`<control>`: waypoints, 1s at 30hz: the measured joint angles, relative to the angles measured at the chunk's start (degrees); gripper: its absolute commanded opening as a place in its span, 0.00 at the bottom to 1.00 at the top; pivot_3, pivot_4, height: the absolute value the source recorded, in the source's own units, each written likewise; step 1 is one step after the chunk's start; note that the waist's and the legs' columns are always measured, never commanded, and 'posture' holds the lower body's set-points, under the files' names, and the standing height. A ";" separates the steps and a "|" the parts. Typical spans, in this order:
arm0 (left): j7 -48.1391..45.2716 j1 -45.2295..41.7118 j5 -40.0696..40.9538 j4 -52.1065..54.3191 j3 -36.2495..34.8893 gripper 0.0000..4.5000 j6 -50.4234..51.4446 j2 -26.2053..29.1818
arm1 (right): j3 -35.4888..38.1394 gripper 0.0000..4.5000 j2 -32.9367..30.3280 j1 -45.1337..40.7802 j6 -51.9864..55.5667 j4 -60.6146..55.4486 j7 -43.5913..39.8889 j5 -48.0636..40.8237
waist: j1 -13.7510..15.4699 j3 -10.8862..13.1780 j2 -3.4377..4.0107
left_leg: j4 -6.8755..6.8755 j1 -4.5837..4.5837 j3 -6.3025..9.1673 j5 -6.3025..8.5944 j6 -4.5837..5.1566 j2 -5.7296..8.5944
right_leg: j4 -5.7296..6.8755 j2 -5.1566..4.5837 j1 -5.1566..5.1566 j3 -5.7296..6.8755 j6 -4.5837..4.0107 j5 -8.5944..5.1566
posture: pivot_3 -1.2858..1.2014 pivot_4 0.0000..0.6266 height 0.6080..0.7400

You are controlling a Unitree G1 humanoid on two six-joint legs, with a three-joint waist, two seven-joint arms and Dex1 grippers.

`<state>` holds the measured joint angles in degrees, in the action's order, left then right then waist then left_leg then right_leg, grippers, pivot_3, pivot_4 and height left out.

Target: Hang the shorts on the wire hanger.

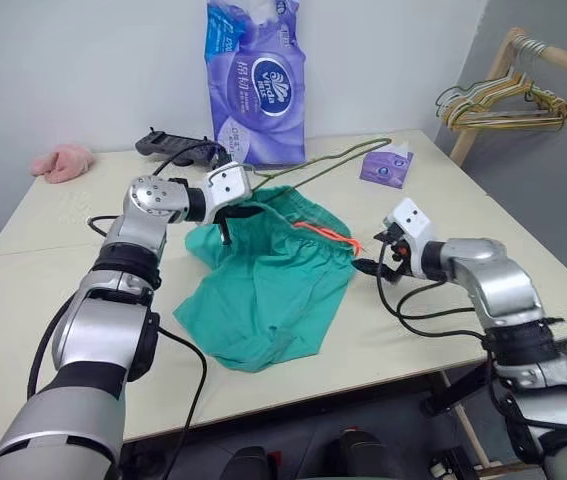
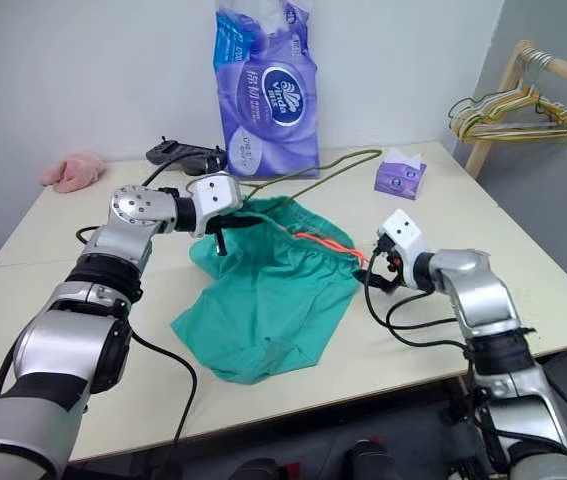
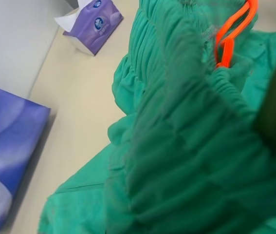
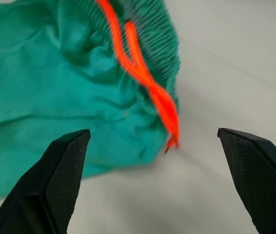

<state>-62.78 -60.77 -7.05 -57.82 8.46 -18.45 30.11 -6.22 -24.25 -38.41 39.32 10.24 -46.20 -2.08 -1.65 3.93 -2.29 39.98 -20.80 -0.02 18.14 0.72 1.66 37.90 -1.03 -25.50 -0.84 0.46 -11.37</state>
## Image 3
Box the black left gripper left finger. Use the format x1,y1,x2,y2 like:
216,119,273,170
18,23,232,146
106,26,270,234

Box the green shorts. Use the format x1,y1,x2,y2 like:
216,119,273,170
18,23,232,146
37,0,276,234

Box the small purple tissue box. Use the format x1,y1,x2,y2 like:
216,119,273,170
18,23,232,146
54,0,124,57

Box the large purple tissue pack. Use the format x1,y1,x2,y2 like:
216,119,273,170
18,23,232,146
0,82,52,234

